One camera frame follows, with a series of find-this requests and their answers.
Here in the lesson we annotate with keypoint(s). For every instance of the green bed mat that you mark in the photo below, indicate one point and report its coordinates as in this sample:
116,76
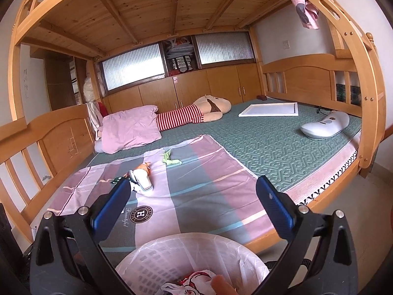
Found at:
270,146

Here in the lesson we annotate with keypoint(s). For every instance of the white lined trash basket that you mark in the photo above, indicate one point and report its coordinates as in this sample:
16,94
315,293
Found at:
175,257

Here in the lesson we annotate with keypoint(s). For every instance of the dark green snack packet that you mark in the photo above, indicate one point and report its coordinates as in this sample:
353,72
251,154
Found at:
116,180

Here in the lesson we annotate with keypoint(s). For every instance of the white massage pillow device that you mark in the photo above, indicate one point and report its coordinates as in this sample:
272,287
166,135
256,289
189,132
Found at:
332,124

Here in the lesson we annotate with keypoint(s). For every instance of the wooden bunk bed frame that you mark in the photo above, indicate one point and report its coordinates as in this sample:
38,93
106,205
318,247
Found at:
96,29

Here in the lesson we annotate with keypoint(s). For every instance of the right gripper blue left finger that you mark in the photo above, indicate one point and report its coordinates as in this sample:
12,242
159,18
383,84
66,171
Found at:
66,257

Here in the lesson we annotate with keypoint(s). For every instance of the green candy wrapper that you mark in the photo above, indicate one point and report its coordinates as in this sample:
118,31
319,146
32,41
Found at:
168,160

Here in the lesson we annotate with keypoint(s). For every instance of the pink grey striped blanket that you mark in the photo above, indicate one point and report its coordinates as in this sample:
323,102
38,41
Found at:
210,192

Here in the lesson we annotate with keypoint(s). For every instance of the pink pillow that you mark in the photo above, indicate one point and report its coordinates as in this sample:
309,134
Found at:
128,129

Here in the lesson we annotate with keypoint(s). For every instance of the pink hanging cloth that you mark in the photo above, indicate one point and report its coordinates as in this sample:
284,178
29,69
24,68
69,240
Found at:
307,13

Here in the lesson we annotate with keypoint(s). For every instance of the striped plush doll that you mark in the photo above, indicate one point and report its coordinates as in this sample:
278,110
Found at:
205,109

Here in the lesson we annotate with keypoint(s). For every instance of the white blue striped packet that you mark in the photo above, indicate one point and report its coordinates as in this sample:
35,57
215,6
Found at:
139,181

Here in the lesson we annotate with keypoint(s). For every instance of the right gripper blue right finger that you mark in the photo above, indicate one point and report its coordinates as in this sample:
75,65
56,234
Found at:
319,257

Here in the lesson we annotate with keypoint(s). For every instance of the person's right hand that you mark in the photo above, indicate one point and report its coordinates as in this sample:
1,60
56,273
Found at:
221,287

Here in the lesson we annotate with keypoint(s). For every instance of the white framed board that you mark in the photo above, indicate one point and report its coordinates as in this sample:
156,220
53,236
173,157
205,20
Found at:
271,110

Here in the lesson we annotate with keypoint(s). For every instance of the orange wrapper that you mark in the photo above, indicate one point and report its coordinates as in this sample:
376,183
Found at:
142,167

